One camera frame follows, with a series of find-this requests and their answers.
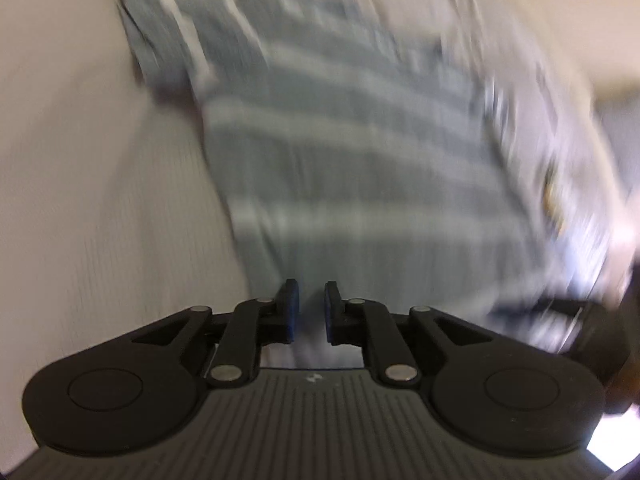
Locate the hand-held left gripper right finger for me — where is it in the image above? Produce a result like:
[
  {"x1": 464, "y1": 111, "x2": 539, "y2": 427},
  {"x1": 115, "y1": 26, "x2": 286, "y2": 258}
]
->
[{"x1": 324, "y1": 280, "x2": 493, "y2": 388}]

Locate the blue white-striped shirt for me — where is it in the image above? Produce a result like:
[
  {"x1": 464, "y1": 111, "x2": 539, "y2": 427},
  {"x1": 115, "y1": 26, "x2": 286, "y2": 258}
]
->
[{"x1": 116, "y1": 0, "x2": 556, "y2": 366}]

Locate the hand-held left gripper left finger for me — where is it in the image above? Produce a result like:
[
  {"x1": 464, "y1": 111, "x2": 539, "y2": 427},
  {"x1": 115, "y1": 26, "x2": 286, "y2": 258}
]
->
[{"x1": 131, "y1": 279, "x2": 301, "y2": 388}]

